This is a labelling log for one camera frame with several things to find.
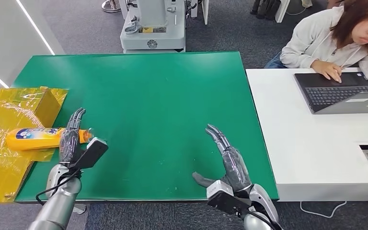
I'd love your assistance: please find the dark grey laptop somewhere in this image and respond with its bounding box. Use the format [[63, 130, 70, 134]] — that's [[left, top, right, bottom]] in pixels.
[[294, 72, 368, 115]]

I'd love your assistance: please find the white floor cable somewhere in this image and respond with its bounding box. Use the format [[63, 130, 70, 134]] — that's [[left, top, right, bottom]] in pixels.
[[299, 201, 347, 219]]

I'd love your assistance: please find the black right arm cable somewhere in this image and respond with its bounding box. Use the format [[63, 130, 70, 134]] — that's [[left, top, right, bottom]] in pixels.
[[240, 209, 284, 230]]

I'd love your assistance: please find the green topped table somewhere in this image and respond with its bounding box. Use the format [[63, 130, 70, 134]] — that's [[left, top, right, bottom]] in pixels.
[[12, 51, 280, 217]]

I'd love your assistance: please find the person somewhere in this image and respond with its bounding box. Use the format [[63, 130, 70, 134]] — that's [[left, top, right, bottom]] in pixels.
[[264, 0, 368, 90]]

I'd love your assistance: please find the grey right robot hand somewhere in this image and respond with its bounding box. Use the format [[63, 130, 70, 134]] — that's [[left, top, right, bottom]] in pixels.
[[192, 124, 253, 193]]

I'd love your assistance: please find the white furniture leg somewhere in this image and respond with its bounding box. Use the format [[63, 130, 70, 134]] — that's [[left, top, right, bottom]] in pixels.
[[202, 0, 210, 26], [275, 0, 291, 24]]

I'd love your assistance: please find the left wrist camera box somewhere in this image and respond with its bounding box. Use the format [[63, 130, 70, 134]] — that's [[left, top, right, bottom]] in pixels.
[[69, 137, 109, 170]]

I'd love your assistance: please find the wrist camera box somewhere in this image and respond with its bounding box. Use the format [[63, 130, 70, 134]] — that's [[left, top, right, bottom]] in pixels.
[[69, 137, 109, 170], [206, 180, 251, 217]]

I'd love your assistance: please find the black chair base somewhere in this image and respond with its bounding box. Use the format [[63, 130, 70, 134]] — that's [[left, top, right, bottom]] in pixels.
[[250, 0, 281, 22]]

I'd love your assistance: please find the yellow film wrapped cardboard box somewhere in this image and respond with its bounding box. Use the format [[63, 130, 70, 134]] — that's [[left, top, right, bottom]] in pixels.
[[0, 86, 69, 203]]

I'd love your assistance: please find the white machine base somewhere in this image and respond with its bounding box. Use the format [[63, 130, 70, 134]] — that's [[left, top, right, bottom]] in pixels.
[[120, 0, 187, 54]]

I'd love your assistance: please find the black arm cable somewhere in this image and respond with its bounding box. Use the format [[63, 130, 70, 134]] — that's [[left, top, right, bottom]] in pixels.
[[35, 170, 82, 206], [240, 209, 284, 230]]

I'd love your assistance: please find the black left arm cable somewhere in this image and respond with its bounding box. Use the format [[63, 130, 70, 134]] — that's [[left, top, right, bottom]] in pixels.
[[35, 170, 82, 206]]

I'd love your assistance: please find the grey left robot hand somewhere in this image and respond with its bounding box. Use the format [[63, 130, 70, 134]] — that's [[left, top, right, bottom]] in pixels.
[[58, 108, 87, 166]]

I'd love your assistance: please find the white desk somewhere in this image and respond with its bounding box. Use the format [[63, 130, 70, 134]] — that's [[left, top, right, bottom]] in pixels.
[[246, 67, 368, 217]]

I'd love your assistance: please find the orange plastic bottle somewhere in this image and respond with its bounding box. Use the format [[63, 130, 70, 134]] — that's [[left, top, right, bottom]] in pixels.
[[6, 127, 94, 151]]

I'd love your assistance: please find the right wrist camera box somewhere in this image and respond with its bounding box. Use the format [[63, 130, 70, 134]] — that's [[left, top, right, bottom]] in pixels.
[[206, 180, 251, 217]]

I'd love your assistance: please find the chrome round stand base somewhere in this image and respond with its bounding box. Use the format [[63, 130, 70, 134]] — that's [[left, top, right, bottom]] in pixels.
[[101, 0, 122, 13]]

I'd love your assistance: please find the person's hand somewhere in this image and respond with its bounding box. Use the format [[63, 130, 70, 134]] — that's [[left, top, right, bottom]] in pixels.
[[310, 60, 344, 84]]

